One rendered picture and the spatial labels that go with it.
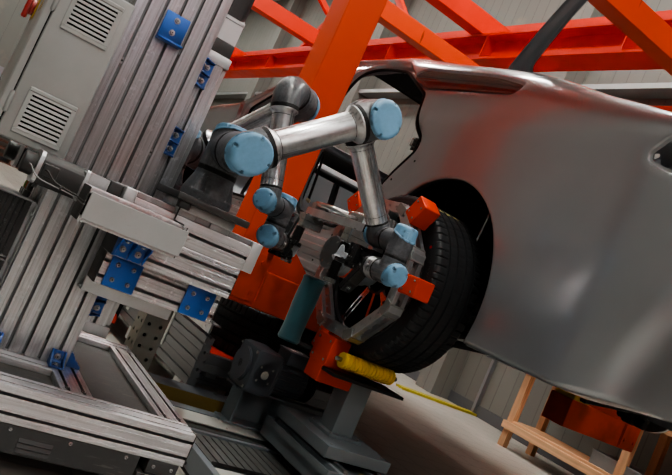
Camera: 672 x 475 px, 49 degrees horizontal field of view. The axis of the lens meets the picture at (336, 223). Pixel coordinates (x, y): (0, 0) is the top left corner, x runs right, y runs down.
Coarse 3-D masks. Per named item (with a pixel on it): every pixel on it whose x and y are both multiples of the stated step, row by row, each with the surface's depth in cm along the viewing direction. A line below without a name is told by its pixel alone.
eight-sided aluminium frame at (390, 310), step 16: (400, 208) 271; (416, 240) 264; (416, 256) 257; (320, 272) 298; (416, 272) 258; (320, 304) 289; (384, 304) 257; (400, 304) 258; (320, 320) 285; (368, 320) 261; (384, 320) 261; (352, 336) 265; (368, 336) 266
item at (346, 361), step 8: (344, 352) 267; (344, 360) 265; (352, 360) 266; (360, 360) 269; (344, 368) 266; (352, 368) 266; (360, 368) 268; (368, 368) 270; (376, 368) 272; (384, 368) 275; (368, 376) 272; (376, 376) 272; (384, 376) 274; (392, 376) 276
